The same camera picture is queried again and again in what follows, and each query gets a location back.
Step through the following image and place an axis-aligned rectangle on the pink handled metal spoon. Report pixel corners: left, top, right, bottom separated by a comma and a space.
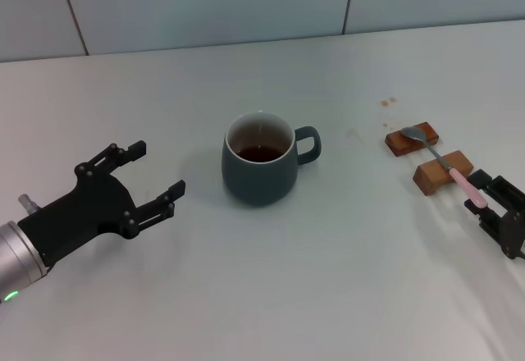
400, 126, 489, 210

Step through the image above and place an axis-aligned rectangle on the grey ceramic mug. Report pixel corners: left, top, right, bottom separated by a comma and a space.
221, 111, 322, 208

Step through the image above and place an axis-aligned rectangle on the low brown wooden block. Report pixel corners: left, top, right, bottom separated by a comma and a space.
384, 121, 442, 158

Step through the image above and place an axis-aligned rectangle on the brown tea liquid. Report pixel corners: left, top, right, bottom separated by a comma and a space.
235, 144, 286, 163

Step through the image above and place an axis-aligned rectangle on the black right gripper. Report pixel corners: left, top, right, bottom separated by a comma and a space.
463, 170, 525, 261

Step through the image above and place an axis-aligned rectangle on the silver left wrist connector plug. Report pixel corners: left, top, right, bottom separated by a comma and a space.
18, 194, 39, 216

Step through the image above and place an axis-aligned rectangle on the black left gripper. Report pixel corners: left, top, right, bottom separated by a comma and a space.
18, 139, 186, 267

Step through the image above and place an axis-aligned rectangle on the notched brown wooden block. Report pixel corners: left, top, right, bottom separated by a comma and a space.
412, 150, 475, 196

